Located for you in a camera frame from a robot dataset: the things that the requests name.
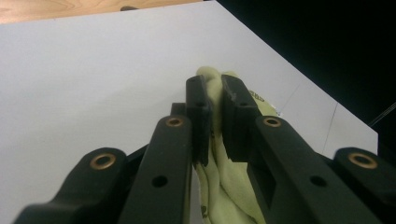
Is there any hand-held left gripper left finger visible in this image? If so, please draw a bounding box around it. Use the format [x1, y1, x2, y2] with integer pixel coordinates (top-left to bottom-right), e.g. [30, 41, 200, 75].
[185, 74, 214, 167]

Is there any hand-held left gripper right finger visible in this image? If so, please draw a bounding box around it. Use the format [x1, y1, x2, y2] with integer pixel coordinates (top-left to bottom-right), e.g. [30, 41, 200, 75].
[220, 74, 265, 162]

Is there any green printed baby romper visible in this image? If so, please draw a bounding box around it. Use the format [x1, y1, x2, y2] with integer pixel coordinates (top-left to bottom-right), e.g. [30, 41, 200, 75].
[191, 65, 279, 224]

